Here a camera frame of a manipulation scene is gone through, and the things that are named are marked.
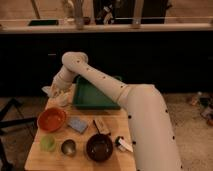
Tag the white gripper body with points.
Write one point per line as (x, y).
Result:
(56, 88)

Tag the grey towel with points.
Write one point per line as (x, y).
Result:
(48, 90)

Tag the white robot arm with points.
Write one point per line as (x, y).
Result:
(155, 147)

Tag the white paper cup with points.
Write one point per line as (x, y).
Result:
(62, 100)

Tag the light green plastic cup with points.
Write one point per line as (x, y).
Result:
(47, 143)

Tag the small metal cup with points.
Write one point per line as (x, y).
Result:
(68, 148)

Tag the green plastic tray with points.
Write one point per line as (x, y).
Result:
(88, 97)

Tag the orange bowl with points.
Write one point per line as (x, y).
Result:
(51, 119)

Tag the blue sponge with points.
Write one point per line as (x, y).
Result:
(78, 124)

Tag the wooden scrub brush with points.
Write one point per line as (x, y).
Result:
(101, 126)

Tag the green tray on counter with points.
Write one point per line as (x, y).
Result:
(43, 23)

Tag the dark purple bowl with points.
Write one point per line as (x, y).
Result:
(99, 147)

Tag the white handled dish brush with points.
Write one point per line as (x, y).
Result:
(123, 145)

